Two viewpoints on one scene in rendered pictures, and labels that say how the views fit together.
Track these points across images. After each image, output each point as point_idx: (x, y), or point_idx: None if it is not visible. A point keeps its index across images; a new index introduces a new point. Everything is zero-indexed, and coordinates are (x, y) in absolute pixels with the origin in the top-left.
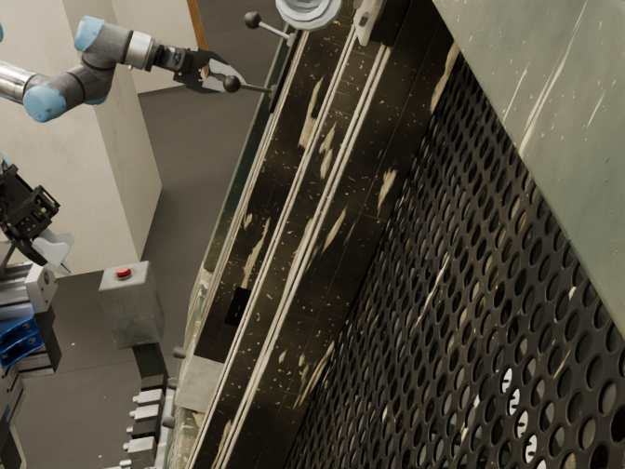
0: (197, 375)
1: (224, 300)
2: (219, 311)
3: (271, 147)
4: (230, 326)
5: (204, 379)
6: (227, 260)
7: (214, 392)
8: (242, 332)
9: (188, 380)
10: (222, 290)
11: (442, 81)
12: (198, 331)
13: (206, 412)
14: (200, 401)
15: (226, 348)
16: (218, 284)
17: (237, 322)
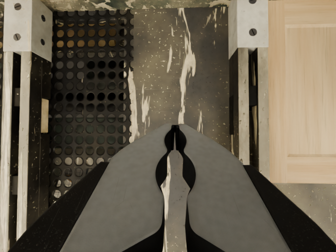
0: (233, 32)
1: (235, 117)
2: (235, 104)
3: None
4: (231, 95)
5: (231, 33)
6: (239, 159)
7: (25, 153)
8: (1, 222)
9: (235, 21)
10: (236, 125)
11: None
12: (258, 62)
13: (24, 135)
14: (230, 12)
15: (230, 73)
16: (239, 130)
17: (230, 101)
